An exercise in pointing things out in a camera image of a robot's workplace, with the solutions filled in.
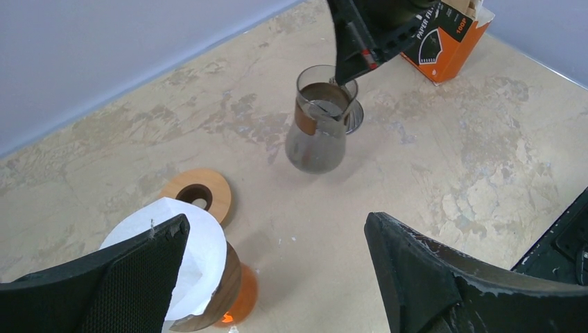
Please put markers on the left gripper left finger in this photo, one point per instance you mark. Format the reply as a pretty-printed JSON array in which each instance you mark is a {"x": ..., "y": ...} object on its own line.
[{"x": 126, "y": 287}]

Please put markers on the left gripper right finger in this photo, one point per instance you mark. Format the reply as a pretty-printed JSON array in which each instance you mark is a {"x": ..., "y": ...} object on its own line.
[{"x": 427, "y": 286}]

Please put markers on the orange glass carafe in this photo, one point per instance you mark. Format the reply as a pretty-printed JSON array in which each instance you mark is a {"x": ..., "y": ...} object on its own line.
[{"x": 245, "y": 301}]

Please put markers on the smoked glass carafe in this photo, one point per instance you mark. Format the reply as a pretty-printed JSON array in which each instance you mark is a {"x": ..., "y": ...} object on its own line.
[{"x": 316, "y": 141}]

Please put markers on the white paper coffee filter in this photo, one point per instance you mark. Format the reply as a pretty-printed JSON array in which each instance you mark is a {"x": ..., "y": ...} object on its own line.
[{"x": 204, "y": 258}]

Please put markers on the smoked glass dripper cone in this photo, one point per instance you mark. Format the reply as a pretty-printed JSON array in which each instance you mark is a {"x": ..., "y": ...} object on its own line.
[{"x": 354, "y": 118}]

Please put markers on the coffee filter package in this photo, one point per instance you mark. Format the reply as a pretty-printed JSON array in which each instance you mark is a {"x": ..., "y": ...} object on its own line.
[{"x": 446, "y": 36}]

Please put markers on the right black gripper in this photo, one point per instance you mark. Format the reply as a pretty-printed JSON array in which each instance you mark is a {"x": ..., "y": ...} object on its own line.
[{"x": 371, "y": 32}]

